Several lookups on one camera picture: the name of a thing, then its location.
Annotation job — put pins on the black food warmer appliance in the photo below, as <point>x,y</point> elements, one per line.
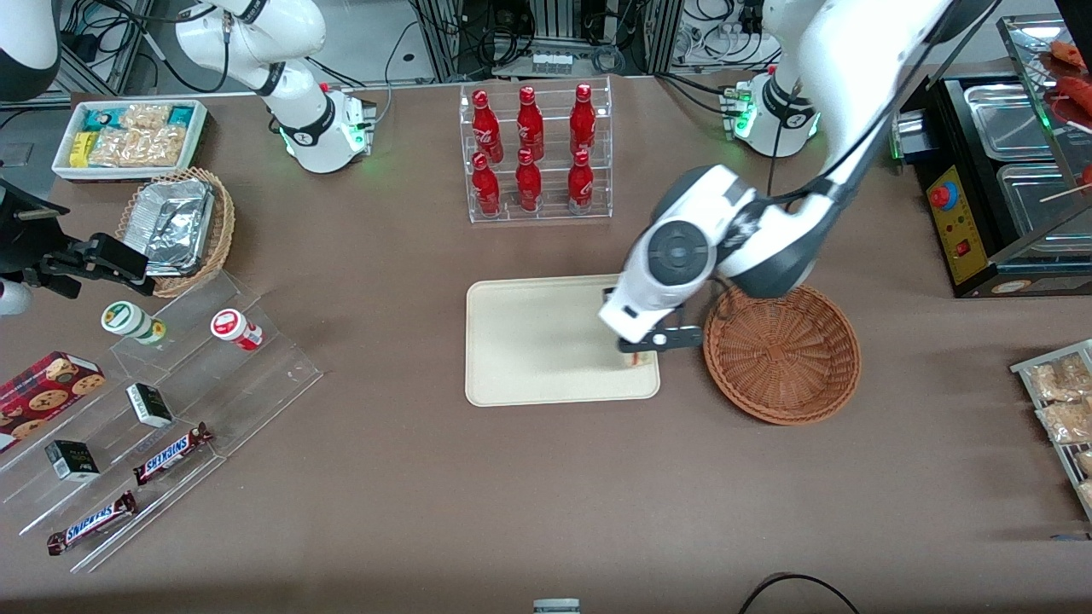
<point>981,281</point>

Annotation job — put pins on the light wicker basket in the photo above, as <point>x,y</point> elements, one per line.
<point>220,230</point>

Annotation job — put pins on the red chocolate chip cookie box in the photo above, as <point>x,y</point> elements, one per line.
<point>43,394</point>

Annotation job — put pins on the silver foil packs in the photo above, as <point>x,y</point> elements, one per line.
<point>175,222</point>

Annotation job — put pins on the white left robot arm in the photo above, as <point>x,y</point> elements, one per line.
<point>768,247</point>

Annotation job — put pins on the small black carton box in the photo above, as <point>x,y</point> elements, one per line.
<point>72,460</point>
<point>149,405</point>

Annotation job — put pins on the clear acrylic stepped shelf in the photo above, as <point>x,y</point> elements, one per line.
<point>230,384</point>

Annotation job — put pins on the red cola bottle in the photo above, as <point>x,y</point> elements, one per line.
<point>530,121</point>
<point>486,186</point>
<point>583,119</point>
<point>580,182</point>
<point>528,182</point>
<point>486,124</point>

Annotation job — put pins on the clear acrylic bottle rack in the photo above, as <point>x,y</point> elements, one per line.
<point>550,217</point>

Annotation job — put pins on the Snickers chocolate bar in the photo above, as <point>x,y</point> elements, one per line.
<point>90,523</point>
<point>171,454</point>

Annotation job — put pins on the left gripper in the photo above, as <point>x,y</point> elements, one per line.
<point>607,291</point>

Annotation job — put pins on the cream plastic tray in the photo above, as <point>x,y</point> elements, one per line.
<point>529,341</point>

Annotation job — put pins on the red lid snack jar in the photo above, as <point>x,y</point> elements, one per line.
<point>235,328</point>

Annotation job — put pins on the steel food pan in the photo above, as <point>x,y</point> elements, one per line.
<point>1007,119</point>
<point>1036,205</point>

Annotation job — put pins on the green lid snack jar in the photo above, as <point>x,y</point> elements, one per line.
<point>128,320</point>

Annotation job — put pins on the yellow snack pack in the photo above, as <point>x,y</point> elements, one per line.
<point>82,149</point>

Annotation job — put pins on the tray of packaged snacks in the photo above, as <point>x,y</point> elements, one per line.
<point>1024,368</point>

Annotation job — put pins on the large rice cracker pack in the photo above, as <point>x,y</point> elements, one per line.
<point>141,147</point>

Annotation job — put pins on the small grey device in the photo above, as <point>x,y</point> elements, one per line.
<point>556,607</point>

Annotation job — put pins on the triangle sandwich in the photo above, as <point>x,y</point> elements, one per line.
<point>640,360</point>

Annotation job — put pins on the white snack bin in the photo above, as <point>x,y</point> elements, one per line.
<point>64,166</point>

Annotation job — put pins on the red sausage on stick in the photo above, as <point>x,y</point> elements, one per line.
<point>1077,88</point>
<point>1066,53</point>

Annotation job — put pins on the white power strip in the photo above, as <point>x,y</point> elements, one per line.
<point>551,62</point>

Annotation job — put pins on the teal snack pack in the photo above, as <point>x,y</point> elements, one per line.
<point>101,119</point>
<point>182,114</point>

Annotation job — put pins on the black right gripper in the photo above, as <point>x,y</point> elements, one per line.
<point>23,228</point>

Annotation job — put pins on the red emergency stop button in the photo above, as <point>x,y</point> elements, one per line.
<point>941,196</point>

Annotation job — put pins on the brown wicker basket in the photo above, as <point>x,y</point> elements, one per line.
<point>781,358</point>

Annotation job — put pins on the aluminium frame structure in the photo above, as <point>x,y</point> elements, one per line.
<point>439,43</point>

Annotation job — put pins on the clear bag of crackers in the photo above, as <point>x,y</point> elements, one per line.
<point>1088,493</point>
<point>1066,421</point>
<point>1056,379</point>
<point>1085,461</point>

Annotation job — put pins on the small rice cracker pack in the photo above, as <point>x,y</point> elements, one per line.
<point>145,117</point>

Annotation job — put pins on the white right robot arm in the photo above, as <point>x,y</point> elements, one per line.
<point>299,111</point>

